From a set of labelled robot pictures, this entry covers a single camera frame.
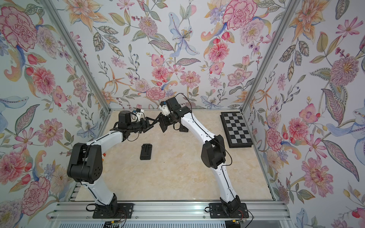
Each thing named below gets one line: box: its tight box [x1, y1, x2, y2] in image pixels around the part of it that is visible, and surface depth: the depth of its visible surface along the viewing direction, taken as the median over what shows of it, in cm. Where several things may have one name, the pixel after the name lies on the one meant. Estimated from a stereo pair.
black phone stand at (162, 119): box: [153, 112, 168, 133], surface depth 90 cm
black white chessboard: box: [220, 111, 254, 149], surface depth 106 cm
